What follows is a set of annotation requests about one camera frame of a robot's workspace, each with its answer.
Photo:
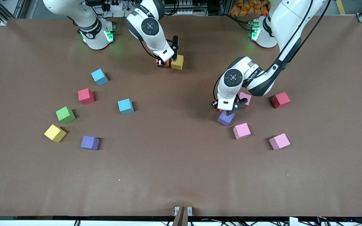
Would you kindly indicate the blue foam cube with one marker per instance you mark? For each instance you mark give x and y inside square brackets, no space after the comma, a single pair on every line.
[125,106]
[99,77]

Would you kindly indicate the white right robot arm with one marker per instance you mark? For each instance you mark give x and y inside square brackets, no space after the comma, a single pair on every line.
[86,15]

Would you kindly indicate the yellow foam cube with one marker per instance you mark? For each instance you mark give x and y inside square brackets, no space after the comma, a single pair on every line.
[178,64]
[55,133]

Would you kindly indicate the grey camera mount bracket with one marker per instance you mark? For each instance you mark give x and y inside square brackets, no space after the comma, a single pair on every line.
[181,216]

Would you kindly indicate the pink foam cube with notch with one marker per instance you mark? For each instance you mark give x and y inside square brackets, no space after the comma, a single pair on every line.
[247,102]

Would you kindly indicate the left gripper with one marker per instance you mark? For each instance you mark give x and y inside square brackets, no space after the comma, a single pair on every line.
[215,104]

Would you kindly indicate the white power strip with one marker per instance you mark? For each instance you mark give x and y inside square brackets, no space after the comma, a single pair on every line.
[115,7]

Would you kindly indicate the orange bag pile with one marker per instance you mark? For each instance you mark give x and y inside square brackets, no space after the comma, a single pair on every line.
[247,8]

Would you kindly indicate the red foam cube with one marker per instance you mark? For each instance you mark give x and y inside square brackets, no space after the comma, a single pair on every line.
[280,99]
[85,96]

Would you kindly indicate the grey electronics box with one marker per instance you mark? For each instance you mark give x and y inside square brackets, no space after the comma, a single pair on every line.
[181,6]

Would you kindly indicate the green foam cube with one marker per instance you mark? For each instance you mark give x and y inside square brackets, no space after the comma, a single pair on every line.
[65,114]

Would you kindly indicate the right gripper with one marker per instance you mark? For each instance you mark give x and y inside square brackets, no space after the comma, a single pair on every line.
[159,61]

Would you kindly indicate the brown table cover sheet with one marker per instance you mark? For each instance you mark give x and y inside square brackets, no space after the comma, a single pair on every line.
[181,157]

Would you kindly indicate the purple foam cube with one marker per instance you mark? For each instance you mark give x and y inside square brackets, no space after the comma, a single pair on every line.
[225,119]
[89,142]

